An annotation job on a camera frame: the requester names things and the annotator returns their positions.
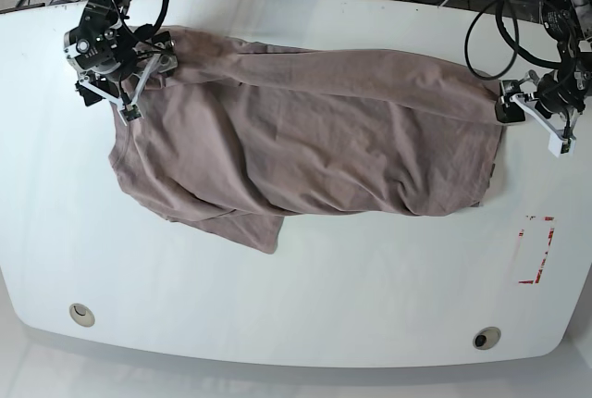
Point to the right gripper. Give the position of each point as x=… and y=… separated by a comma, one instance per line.
x=121, y=79

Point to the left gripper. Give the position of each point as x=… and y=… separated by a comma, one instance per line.
x=555, y=103

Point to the mauve t-shirt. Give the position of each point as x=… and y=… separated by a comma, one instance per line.
x=242, y=135

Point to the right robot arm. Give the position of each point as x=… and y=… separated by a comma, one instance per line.
x=108, y=19

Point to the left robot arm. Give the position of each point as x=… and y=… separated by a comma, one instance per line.
x=567, y=22

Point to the red tape rectangle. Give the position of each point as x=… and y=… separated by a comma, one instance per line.
x=532, y=250

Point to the left table grommet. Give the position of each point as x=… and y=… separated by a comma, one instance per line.
x=82, y=315

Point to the table grommet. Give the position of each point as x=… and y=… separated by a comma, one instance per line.
x=486, y=338
x=82, y=315

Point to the right table grommet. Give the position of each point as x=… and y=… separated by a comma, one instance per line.
x=486, y=338

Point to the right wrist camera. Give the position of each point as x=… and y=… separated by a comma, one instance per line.
x=129, y=114

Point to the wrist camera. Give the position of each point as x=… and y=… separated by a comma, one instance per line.
x=560, y=146
x=129, y=114

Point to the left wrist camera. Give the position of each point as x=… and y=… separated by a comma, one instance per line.
x=560, y=146

